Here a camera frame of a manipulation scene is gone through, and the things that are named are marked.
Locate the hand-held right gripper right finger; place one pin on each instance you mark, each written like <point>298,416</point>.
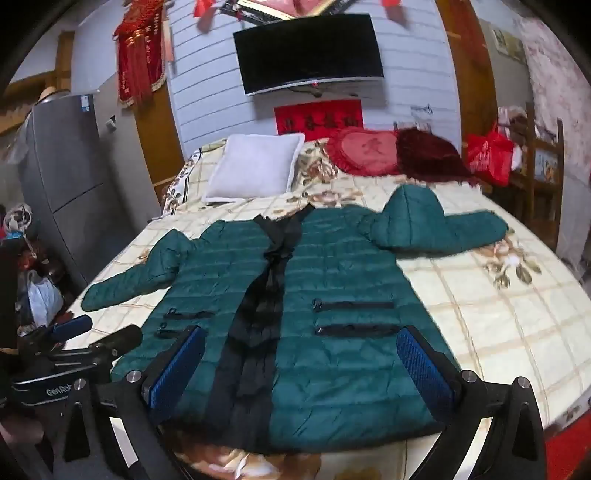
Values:
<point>422,369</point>

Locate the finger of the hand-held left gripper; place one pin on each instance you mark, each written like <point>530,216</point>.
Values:
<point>71,326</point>
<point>117,340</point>

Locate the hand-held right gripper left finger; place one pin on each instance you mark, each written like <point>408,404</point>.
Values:
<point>178,361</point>

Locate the green puffer jacket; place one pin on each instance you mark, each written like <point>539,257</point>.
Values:
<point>332,369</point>

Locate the white plastic bag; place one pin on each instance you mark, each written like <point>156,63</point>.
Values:
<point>44,300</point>

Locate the bed with floral checked sheet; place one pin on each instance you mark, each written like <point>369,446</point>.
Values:
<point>485,314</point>

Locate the grey refrigerator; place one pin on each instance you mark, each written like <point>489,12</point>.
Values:
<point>69,175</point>

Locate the white pillow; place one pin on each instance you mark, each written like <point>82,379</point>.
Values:
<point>251,168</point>

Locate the dark red fuzzy cushion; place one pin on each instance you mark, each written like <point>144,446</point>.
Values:
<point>429,157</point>

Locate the wooden chair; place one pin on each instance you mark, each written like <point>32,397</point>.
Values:
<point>545,184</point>

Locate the red plastic bag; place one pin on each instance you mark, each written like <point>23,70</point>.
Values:
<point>489,154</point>

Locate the red heart-shaped pillow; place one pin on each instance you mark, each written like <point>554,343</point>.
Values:
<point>364,150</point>

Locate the pink floral blanket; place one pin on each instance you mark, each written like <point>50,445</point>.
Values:
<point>558,78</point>

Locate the red paper decoration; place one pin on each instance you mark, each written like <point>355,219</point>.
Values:
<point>204,16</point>
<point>392,11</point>

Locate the wooden door frame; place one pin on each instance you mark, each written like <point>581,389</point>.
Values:
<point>157,138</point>
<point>468,69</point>

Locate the wall socket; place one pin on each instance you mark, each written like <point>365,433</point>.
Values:
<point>111,123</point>

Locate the red wall banner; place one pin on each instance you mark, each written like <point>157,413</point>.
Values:
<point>317,117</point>

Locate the red tasselled wall hanging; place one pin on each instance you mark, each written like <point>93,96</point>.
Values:
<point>138,60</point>

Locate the black wall television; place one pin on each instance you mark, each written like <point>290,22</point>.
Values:
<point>307,53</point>

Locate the small wall picture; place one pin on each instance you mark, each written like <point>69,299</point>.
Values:
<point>508,45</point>

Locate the framed wall picture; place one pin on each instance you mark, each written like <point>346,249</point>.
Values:
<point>272,9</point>

